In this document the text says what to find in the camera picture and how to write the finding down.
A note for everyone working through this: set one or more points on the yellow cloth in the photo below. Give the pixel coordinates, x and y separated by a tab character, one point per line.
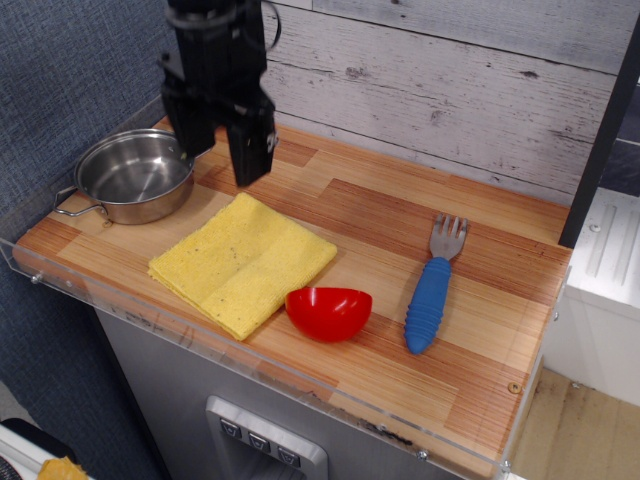
238	268

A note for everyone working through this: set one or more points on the white appliance top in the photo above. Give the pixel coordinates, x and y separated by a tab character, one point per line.
593	337

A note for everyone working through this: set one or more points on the stainless steel pot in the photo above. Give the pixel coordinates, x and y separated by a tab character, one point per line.
131	178

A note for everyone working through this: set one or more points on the silver toy fridge cabinet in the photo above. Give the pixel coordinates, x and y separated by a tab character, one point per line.
212	419

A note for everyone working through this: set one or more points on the black vertical post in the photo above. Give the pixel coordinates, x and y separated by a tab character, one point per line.
606	135

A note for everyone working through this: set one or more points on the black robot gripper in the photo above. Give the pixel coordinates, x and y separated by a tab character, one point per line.
217	73

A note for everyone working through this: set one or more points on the red plastic bowl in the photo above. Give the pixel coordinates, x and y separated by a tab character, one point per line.
328	314

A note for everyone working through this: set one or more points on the yellow sponge piece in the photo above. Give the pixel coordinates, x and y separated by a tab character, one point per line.
61	469

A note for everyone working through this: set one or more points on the blue-handled metal fork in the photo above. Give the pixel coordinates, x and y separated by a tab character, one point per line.
426	308

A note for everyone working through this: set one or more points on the clear acrylic table guard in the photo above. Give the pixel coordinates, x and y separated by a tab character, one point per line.
459	409

